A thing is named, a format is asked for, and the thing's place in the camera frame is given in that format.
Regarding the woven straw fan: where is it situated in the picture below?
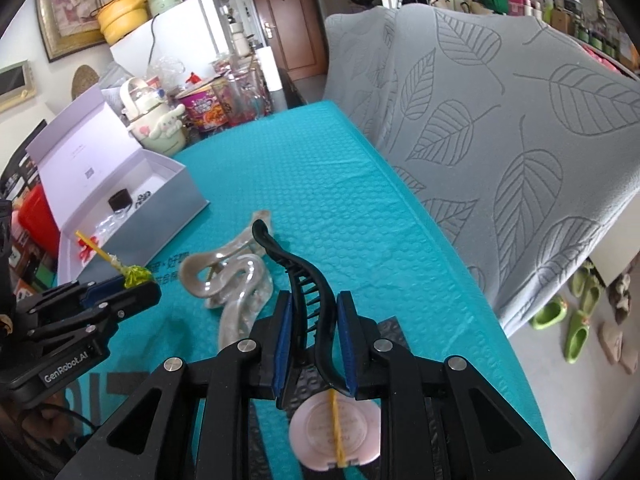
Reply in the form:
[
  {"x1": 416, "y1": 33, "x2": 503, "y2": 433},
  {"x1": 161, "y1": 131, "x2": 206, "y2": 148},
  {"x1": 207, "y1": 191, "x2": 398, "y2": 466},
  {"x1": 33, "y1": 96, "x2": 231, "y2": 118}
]
[{"x1": 71, "y1": 65, "x2": 102, "y2": 98}]

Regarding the brown door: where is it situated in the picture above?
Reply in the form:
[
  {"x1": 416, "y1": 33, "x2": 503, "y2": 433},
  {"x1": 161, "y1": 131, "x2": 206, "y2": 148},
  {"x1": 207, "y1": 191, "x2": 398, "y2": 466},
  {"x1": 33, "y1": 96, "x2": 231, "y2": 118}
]
[{"x1": 246, "y1": 0, "x2": 331, "y2": 81}]

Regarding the teal printed bubble mat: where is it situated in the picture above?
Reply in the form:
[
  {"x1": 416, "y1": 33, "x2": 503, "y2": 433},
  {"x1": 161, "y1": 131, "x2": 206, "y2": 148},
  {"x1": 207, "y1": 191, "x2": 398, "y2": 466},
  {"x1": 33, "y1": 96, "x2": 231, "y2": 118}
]
[{"x1": 57, "y1": 100, "x2": 553, "y2": 480}]

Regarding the wall intercom panel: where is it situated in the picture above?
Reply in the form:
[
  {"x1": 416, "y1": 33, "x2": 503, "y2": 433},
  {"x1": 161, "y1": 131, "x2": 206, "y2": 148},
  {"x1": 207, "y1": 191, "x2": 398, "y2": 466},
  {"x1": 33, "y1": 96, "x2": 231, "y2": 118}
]
[{"x1": 0, "y1": 60, "x2": 36, "y2": 113}]

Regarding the purple instant noodle cup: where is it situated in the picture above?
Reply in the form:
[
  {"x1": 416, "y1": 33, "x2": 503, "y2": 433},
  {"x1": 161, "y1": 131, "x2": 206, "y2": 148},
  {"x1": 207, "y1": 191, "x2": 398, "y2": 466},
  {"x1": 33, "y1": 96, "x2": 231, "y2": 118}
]
[{"x1": 177, "y1": 85, "x2": 231, "y2": 133}]

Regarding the pink plastic bag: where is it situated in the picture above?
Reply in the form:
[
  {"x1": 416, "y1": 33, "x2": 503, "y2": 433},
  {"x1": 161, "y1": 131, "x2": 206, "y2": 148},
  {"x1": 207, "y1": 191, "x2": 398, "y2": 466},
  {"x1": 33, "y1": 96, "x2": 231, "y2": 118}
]
[{"x1": 580, "y1": 42, "x2": 640, "y2": 81}]

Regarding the red canister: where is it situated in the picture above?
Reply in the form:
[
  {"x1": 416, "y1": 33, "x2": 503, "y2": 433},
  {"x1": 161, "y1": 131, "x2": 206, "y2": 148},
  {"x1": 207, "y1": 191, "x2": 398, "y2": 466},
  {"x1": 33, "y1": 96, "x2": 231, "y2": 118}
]
[{"x1": 17, "y1": 184, "x2": 61, "y2": 256}]

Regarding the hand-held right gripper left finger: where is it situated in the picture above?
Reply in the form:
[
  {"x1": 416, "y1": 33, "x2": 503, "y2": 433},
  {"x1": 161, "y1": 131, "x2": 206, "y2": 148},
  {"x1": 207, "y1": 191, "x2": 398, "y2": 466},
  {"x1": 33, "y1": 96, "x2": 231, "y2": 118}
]
[{"x1": 55, "y1": 290, "x2": 301, "y2": 480}]

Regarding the yellow pot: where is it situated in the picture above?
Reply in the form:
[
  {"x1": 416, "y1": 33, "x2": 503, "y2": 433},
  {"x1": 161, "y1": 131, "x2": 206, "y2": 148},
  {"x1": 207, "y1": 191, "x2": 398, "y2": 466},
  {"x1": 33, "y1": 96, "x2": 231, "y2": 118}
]
[{"x1": 96, "y1": 0, "x2": 153, "y2": 46}]

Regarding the grey translucent claw clip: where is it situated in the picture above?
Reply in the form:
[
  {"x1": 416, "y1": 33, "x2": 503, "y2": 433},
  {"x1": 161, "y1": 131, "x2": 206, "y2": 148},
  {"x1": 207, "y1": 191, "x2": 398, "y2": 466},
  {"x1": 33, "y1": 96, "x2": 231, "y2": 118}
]
[{"x1": 178, "y1": 210, "x2": 275, "y2": 348}]

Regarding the cartoon dog water bottle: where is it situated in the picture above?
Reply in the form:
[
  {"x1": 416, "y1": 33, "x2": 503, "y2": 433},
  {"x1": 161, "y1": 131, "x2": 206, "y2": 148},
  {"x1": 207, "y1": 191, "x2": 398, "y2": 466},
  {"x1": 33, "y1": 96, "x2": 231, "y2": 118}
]
[{"x1": 120, "y1": 77, "x2": 187, "y2": 157}]

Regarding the clear plastic bag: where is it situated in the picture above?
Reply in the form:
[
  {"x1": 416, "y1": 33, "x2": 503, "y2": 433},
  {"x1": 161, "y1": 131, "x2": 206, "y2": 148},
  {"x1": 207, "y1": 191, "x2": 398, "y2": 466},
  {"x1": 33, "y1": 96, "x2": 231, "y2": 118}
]
[{"x1": 150, "y1": 55, "x2": 188, "y2": 86}]

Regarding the yellow hair stick green ornament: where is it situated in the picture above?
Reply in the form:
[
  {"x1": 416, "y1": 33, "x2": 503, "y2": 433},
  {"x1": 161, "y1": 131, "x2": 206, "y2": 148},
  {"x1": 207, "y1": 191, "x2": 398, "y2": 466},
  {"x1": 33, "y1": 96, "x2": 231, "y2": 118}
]
[{"x1": 75, "y1": 231, "x2": 153, "y2": 290}]

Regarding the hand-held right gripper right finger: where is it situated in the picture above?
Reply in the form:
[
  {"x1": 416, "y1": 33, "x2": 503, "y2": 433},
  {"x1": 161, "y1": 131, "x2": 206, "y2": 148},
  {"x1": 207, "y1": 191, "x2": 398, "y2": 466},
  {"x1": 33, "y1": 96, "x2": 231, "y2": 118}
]
[{"x1": 336, "y1": 290, "x2": 576, "y2": 480}]

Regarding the beige slipper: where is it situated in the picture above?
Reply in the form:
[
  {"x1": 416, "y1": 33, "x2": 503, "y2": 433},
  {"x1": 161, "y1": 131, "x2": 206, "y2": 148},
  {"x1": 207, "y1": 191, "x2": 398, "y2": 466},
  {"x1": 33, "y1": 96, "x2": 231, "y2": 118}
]
[{"x1": 597, "y1": 320, "x2": 626, "y2": 366}]

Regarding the black claw hair clip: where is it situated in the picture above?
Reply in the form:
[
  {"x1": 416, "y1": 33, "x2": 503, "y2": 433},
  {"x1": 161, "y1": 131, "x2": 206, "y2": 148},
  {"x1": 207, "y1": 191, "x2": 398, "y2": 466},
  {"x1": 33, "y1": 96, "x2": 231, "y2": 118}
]
[{"x1": 251, "y1": 219, "x2": 346, "y2": 397}]

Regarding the glass mug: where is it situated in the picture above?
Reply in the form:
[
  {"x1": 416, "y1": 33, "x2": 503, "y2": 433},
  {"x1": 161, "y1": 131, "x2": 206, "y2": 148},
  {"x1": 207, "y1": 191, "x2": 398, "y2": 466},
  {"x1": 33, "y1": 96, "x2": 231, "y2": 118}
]
[{"x1": 212, "y1": 72, "x2": 273, "y2": 126}]

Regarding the white fridge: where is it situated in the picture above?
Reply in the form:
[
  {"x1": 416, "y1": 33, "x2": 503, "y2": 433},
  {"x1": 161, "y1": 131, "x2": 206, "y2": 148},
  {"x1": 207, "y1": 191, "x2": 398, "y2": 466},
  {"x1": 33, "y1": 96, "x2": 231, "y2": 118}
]
[{"x1": 109, "y1": 0, "x2": 236, "y2": 78}]

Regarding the framed picture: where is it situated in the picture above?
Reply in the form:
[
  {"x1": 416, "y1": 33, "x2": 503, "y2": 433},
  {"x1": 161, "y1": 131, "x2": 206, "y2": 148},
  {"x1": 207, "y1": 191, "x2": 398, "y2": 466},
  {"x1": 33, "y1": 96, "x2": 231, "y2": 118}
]
[{"x1": 35, "y1": 0, "x2": 106, "y2": 63}]

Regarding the pink round compact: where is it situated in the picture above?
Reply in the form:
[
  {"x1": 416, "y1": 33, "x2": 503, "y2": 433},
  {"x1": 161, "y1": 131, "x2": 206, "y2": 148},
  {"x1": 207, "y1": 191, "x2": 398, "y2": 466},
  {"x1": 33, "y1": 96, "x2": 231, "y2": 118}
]
[{"x1": 289, "y1": 391, "x2": 383, "y2": 471}]

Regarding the grey leaf pattern chair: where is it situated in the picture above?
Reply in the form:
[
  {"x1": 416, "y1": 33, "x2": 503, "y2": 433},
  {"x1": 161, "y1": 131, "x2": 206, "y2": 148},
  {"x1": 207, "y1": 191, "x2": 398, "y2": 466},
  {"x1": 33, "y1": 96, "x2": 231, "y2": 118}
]
[{"x1": 322, "y1": 6, "x2": 640, "y2": 338}]

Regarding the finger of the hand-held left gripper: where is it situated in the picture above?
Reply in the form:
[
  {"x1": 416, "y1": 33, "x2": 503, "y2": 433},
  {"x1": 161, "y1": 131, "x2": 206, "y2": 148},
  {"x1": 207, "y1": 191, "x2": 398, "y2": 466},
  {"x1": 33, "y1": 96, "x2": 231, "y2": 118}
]
[
  {"x1": 22, "y1": 281, "x2": 162, "y2": 361},
  {"x1": 15, "y1": 276, "x2": 130, "y2": 323}
]

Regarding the green slipper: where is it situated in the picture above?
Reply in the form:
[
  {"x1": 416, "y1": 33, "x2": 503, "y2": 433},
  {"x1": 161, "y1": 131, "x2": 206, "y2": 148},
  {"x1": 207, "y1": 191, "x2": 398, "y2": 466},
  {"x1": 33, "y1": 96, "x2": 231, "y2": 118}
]
[
  {"x1": 530, "y1": 302, "x2": 568, "y2": 331},
  {"x1": 564, "y1": 310, "x2": 592, "y2": 363},
  {"x1": 570, "y1": 266, "x2": 601, "y2": 313}
]

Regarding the row of cosmetic bottles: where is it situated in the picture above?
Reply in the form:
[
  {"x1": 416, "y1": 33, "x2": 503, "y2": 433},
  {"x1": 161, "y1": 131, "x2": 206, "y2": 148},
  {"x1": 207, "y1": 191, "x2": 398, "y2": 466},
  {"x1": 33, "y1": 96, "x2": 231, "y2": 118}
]
[{"x1": 505, "y1": 0, "x2": 640, "y2": 68}]

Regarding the black power cable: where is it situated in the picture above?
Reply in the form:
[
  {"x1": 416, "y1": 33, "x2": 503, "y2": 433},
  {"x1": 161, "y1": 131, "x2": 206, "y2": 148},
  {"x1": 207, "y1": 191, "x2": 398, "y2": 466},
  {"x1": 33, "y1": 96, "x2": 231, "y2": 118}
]
[{"x1": 148, "y1": 12, "x2": 163, "y2": 58}]

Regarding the white gift box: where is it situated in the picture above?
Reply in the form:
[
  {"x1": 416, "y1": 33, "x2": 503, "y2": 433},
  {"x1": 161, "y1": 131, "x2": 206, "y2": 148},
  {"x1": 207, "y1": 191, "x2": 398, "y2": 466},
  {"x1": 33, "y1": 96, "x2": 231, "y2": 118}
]
[{"x1": 25, "y1": 84, "x2": 210, "y2": 286}]

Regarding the person's left hand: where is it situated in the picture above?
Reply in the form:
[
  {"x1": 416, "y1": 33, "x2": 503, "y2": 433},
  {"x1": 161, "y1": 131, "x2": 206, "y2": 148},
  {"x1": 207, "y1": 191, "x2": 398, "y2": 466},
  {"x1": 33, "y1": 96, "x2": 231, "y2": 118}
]
[{"x1": 0, "y1": 395, "x2": 81, "y2": 456}]

